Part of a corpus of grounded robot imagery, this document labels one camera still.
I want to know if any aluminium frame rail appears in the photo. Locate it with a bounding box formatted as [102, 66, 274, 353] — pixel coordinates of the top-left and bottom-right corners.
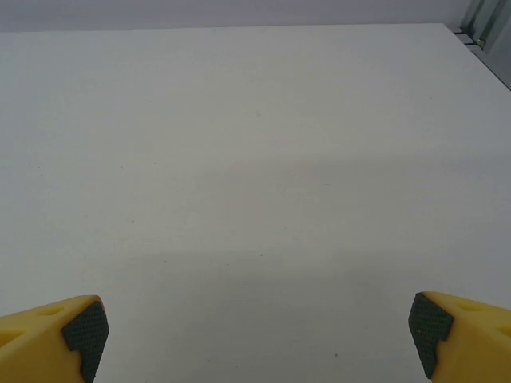
[453, 0, 511, 92]

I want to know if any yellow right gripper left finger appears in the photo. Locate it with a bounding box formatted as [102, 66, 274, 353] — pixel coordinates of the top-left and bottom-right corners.
[0, 294, 110, 383]

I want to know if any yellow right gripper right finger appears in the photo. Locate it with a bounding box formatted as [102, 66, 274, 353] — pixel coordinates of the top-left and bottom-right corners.
[407, 290, 511, 383]

